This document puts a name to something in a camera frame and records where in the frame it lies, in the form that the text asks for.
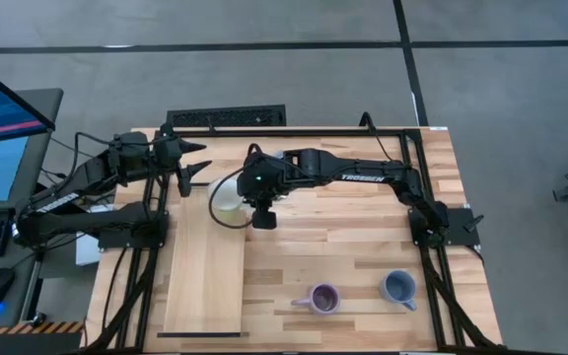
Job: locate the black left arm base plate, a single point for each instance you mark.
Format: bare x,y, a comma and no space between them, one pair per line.
131,242

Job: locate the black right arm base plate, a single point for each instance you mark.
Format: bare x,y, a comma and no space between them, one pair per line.
461,222

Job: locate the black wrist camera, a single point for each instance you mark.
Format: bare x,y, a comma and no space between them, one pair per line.
184,185
264,219

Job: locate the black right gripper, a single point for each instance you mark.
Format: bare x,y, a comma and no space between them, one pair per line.
269,201

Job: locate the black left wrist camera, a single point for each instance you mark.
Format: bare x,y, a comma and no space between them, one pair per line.
184,185

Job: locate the purple mug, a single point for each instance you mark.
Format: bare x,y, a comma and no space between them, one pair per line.
324,298

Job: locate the light wooden tray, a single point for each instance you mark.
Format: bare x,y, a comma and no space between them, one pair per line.
205,276

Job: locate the white box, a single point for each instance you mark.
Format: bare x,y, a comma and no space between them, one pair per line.
84,251

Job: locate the blue-grey mug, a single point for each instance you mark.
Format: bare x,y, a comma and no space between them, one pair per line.
398,286

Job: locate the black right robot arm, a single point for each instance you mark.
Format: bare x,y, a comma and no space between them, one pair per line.
363,177

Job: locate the grey desk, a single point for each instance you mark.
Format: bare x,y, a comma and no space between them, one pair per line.
18,286

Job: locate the black floor vent grille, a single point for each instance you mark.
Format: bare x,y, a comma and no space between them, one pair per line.
225,117

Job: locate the pale green mug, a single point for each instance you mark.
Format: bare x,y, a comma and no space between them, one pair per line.
225,197

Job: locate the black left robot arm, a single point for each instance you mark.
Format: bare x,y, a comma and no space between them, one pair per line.
57,202

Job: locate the black aluminium table frame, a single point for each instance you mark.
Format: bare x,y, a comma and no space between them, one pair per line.
313,132

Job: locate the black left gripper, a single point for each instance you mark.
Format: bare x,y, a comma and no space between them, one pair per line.
170,148

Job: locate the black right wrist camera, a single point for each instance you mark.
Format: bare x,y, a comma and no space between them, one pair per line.
264,219

